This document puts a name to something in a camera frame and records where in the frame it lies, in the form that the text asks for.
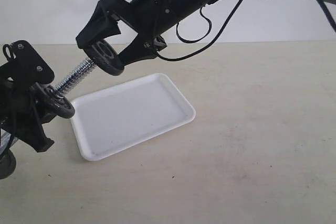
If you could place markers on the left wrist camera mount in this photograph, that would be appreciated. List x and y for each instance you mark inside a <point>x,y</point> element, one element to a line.
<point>27,68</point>

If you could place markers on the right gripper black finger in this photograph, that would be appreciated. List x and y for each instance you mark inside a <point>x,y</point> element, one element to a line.
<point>100,26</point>

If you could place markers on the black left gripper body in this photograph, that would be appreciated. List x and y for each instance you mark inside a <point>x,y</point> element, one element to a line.
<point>18,108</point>

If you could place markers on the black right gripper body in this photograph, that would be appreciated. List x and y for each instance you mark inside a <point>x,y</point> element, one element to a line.
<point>148,18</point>

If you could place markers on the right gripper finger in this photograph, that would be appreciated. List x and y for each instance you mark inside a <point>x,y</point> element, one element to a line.
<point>138,50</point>

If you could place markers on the white rectangular plastic tray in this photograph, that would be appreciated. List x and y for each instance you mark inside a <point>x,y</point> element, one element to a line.
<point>114,119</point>

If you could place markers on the chrome threaded dumbbell bar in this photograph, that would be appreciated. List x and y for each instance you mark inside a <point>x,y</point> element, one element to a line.
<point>62,88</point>

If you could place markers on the black weight plate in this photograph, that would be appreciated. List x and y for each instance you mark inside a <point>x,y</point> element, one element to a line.
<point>61,106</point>
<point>105,57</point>
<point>8,165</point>

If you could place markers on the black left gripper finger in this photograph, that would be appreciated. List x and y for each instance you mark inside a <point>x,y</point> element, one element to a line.
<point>39,141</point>

